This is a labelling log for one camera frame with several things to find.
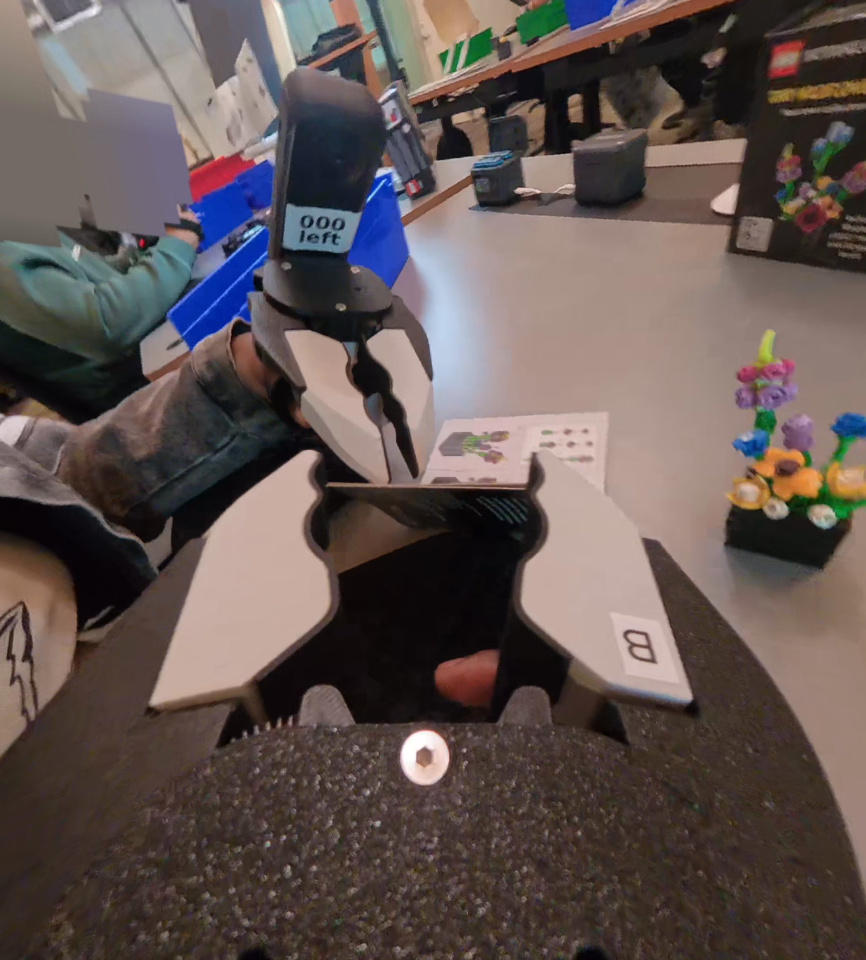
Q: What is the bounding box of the person's left hand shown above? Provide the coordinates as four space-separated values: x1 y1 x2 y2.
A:
253 348 315 430

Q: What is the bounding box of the person's right hand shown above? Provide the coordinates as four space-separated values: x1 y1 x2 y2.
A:
435 649 503 708

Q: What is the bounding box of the green plastic bin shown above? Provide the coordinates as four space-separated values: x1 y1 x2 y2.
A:
515 0 570 45

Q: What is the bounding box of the black lego set box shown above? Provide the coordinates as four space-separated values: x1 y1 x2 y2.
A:
727 0 866 277

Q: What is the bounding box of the dark grey case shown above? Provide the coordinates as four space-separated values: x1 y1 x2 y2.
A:
572 127 650 208

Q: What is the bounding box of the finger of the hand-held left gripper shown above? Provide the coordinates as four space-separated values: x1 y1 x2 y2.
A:
360 326 436 483
281 330 413 486

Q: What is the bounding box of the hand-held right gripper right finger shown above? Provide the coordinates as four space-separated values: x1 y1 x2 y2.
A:
504 448 696 727

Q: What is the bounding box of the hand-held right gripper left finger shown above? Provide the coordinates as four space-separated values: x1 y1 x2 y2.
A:
148 448 341 727

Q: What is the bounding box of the black case with blue top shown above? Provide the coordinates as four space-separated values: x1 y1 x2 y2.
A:
470 150 526 209

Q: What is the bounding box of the small black lego box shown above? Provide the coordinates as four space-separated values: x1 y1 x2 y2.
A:
377 81 437 201

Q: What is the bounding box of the blue plastic bin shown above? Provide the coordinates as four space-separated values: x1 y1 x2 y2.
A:
166 171 411 354
564 0 621 31
191 161 278 249

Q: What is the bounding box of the lego instruction booklet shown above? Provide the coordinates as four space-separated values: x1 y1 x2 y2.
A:
324 411 611 575

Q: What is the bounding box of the lego flower bouquet model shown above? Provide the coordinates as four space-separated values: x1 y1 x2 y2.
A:
724 330 866 570

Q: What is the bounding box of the red plastic bin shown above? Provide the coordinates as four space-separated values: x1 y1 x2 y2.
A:
189 156 254 198

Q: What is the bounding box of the long wooden table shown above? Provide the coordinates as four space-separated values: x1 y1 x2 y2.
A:
406 0 737 162

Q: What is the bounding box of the person's left forearm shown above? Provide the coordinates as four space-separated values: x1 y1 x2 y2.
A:
58 321 306 541

